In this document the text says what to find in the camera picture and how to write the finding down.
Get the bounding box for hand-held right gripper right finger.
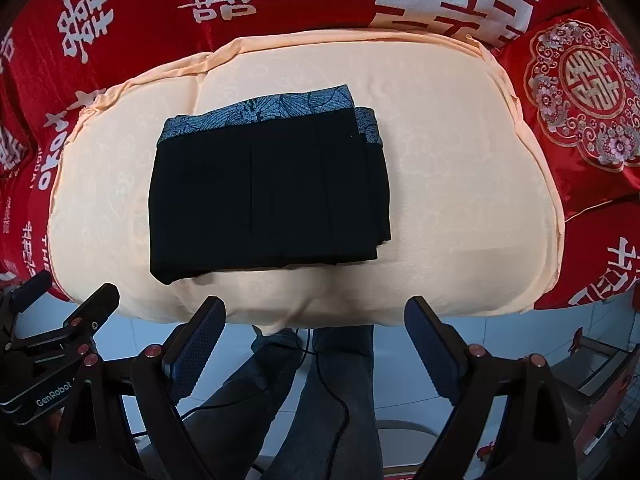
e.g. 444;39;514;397
404;296;592;480

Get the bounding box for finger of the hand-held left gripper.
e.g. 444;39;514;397
10;282;121;377
0;271;53;321

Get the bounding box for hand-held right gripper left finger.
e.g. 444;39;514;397
50;296;227;480

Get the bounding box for black pants with patterned waistband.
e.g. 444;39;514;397
149;84;392;285

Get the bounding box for person's left leg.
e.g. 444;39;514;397
182;326;313;480

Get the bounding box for person's leg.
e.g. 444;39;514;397
182;326;313;480
260;324;377;480

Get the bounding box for grey round stool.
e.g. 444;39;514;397
372;419;447;480

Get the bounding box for person's right leg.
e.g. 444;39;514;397
260;324;377;480

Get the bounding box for person's legs in jeans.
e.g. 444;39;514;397
180;327;351;476

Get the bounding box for peach orange cloth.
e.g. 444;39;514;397
47;29;566;333

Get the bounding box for red carton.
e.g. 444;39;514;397
575;375;640;457

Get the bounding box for red embroidered pillow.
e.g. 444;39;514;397
500;0;640;221

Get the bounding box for wooden furniture frame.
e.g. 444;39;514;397
552;327;640;411

